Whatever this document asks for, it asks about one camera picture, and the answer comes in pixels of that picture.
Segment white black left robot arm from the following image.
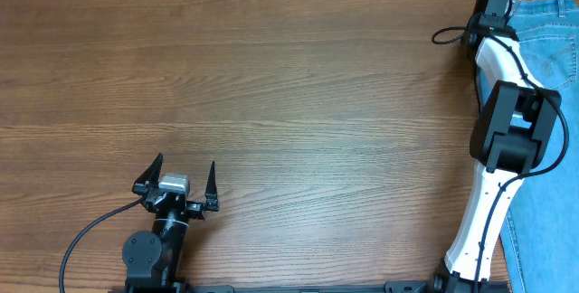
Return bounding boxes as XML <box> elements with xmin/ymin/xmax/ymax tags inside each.
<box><xmin>122</xmin><ymin>154</ymin><xmax>220</xmax><ymax>292</ymax></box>

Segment blue denim jeans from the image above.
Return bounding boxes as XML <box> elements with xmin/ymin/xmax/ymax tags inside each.
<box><xmin>477</xmin><ymin>0</ymin><xmax>579</xmax><ymax>293</ymax></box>

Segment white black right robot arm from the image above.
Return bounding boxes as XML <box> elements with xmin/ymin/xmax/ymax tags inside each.
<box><xmin>429</xmin><ymin>0</ymin><xmax>565</xmax><ymax>292</ymax></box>

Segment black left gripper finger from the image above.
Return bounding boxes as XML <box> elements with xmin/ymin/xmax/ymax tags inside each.
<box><xmin>134</xmin><ymin>153</ymin><xmax>164</xmax><ymax>185</ymax></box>
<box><xmin>204</xmin><ymin>161</ymin><xmax>219</xmax><ymax>212</ymax></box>

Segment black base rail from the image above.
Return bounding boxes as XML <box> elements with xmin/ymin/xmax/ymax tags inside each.
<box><xmin>108</xmin><ymin>279</ymin><xmax>512</xmax><ymax>293</ymax></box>

